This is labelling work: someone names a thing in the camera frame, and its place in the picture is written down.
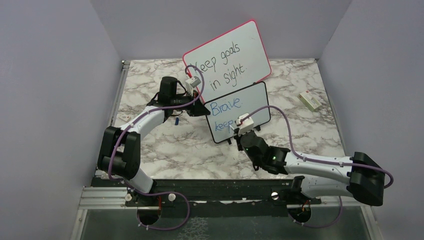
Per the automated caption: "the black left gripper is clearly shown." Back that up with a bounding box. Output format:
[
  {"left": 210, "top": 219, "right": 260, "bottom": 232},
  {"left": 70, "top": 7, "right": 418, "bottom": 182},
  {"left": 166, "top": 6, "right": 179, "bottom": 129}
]
[{"left": 171, "top": 89, "right": 211, "bottom": 117}]

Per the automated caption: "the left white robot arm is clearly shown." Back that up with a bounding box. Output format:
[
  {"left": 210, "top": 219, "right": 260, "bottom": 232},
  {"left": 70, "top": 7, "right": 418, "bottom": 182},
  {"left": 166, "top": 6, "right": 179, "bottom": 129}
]
[{"left": 97, "top": 76, "right": 211, "bottom": 206}]

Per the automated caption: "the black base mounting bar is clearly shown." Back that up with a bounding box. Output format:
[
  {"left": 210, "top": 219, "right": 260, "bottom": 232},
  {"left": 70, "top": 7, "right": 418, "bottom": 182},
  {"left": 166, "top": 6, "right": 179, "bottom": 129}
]
[{"left": 91, "top": 177, "right": 322, "bottom": 220}]

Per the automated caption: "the black framed whiteboard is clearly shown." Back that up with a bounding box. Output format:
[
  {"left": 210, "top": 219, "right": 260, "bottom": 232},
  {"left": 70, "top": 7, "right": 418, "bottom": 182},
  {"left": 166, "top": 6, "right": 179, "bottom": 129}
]
[{"left": 204, "top": 82, "right": 269, "bottom": 144}]

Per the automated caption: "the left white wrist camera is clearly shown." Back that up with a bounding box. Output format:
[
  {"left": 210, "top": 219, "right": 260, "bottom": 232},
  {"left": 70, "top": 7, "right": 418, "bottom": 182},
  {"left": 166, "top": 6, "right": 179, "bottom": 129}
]
[{"left": 184, "top": 76, "right": 202, "bottom": 92}]

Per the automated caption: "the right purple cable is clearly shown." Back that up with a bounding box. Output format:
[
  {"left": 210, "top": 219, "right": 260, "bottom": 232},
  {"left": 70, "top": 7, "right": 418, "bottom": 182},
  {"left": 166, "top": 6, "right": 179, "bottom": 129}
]
[{"left": 238, "top": 105, "right": 395, "bottom": 190}]

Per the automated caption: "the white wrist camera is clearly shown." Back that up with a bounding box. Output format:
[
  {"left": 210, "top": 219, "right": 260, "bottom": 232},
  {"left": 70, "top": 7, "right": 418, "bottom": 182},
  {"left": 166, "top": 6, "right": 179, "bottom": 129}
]
[
  {"left": 235, "top": 113, "right": 254, "bottom": 129},
  {"left": 184, "top": 76, "right": 202, "bottom": 92}
]

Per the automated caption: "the aluminium rail table edge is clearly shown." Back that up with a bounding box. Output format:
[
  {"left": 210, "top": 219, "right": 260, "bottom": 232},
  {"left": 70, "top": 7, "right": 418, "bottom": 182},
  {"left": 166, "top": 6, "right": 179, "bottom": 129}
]
[{"left": 78, "top": 60, "right": 131, "bottom": 212}]

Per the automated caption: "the white green box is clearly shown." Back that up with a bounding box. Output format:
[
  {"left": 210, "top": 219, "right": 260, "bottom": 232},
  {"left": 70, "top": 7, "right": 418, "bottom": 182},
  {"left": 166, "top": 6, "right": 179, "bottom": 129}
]
[{"left": 298, "top": 90, "right": 322, "bottom": 112}]

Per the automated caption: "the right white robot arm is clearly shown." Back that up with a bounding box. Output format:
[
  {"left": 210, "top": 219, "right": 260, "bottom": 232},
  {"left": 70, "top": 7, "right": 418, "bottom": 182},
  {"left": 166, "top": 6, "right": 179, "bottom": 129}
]
[{"left": 234, "top": 129, "right": 386, "bottom": 207}]

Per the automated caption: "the purple cable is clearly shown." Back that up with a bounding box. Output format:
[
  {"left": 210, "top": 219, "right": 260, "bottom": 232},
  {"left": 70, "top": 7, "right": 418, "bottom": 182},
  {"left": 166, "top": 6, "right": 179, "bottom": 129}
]
[
  {"left": 108, "top": 64, "right": 206, "bottom": 180},
  {"left": 238, "top": 105, "right": 395, "bottom": 190}
]

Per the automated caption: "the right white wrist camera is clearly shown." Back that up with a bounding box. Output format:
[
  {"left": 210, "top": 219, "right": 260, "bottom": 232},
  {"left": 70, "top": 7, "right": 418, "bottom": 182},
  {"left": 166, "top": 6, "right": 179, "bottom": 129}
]
[{"left": 235, "top": 113, "right": 254, "bottom": 129}]

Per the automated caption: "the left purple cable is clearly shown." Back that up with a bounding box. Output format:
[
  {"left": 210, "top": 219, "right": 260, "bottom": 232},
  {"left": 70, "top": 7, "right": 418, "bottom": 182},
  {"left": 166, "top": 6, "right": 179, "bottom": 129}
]
[{"left": 108, "top": 64, "right": 206, "bottom": 180}]

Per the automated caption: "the pink framed whiteboard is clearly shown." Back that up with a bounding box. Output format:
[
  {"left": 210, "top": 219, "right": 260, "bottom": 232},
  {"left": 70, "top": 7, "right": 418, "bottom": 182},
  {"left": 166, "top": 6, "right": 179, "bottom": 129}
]
[{"left": 182, "top": 19, "right": 272, "bottom": 102}]

